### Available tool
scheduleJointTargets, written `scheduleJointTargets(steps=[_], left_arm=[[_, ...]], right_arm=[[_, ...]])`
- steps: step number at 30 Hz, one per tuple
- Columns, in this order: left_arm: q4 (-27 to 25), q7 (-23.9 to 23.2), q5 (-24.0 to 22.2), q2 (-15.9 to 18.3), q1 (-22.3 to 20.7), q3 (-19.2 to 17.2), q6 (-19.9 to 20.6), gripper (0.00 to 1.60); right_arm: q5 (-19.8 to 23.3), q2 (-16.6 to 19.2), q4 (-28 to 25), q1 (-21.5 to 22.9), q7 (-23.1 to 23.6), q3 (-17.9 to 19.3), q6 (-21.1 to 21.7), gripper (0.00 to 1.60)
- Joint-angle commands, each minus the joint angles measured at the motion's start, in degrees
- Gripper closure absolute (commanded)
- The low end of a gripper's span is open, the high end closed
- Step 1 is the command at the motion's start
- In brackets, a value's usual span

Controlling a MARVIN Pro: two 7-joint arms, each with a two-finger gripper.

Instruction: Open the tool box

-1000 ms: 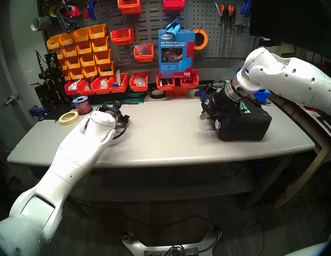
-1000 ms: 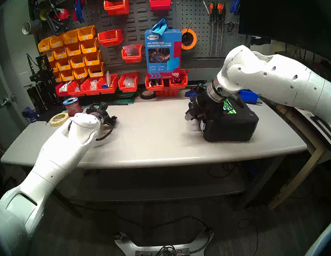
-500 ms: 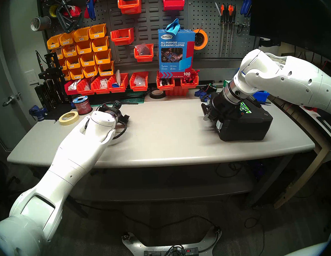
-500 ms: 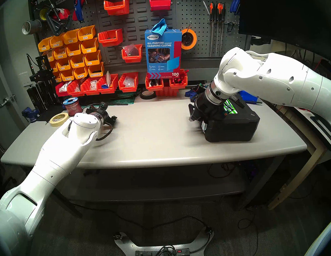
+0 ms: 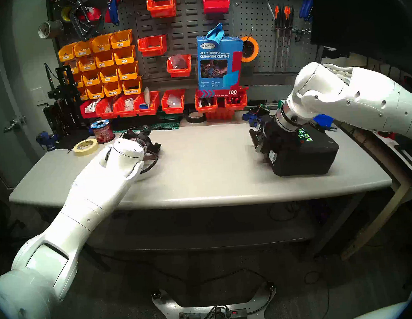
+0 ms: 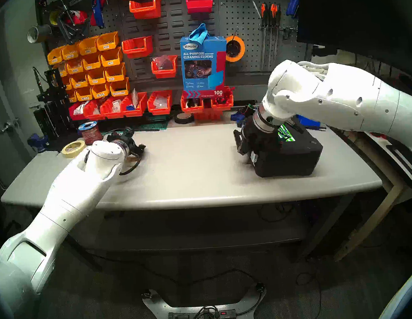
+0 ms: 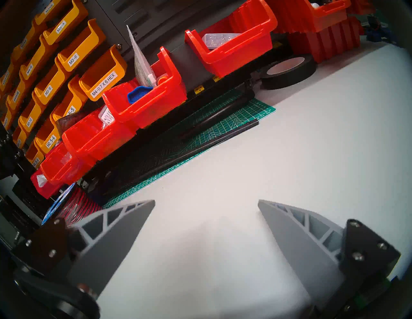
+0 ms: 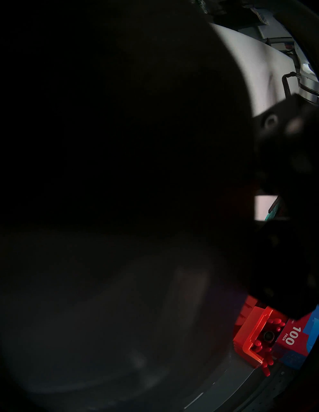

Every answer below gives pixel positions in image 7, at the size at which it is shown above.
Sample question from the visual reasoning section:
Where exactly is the dark grey pegboard panel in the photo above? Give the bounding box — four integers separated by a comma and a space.
84, 0, 290, 97

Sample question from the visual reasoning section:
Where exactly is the yellow parts bin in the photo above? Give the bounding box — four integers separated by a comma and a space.
52, 76, 88, 123
0, 63, 18, 94
12, 127, 28, 149
25, 141, 45, 168
11, 24, 36, 65
18, 98, 44, 134
43, 0, 89, 45
58, 19, 107, 72
6, 80, 27, 110
34, 119, 61, 155
20, 34, 49, 81
79, 44, 127, 102
34, 0, 71, 25
0, 109, 13, 130
34, 58, 70, 105

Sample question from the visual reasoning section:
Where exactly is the thin black rod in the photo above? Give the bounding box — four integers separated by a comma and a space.
138, 120, 260, 184

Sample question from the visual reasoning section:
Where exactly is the white ribbed left gripper right finger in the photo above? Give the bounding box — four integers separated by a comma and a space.
257, 199, 345, 310

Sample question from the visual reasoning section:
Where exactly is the black tape roll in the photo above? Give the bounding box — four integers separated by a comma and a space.
261, 54, 317, 90

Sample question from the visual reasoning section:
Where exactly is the black metal fixture stand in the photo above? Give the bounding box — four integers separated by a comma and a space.
0, 122, 42, 238

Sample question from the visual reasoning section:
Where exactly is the white ribbed left gripper left finger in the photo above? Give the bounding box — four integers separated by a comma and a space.
66, 199, 155, 297

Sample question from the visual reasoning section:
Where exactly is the red wire spool blue label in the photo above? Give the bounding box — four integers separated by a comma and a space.
42, 183, 103, 225

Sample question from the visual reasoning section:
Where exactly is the green cutting mat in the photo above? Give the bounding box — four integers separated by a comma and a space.
103, 88, 276, 209

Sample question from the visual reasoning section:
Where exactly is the blue plastic clamp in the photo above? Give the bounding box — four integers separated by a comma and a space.
365, 18, 398, 44

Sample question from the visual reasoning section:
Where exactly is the red parts bin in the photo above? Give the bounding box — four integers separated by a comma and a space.
288, 16, 361, 63
102, 47, 188, 129
62, 108, 136, 161
31, 169, 65, 200
40, 141, 97, 185
185, 0, 278, 77
348, 0, 375, 15
267, 0, 352, 32

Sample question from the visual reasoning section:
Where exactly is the thick black tube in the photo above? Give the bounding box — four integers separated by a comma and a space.
179, 93, 255, 139

